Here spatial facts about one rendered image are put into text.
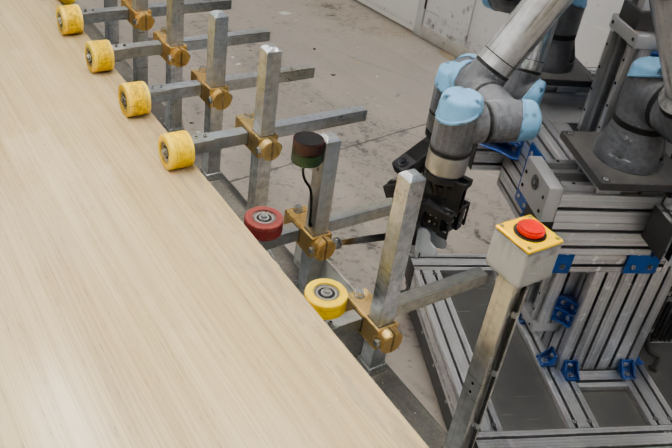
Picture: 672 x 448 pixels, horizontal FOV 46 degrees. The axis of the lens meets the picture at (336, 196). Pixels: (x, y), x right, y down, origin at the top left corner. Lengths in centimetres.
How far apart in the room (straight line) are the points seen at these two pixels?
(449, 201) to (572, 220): 44
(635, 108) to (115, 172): 110
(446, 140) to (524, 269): 33
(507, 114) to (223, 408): 68
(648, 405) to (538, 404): 32
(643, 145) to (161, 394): 110
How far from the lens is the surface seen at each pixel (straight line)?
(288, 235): 165
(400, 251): 140
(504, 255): 115
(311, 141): 149
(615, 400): 248
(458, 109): 134
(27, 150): 183
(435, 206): 144
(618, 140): 178
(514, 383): 239
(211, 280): 145
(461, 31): 485
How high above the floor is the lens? 184
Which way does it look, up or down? 33 degrees down
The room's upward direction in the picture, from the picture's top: 9 degrees clockwise
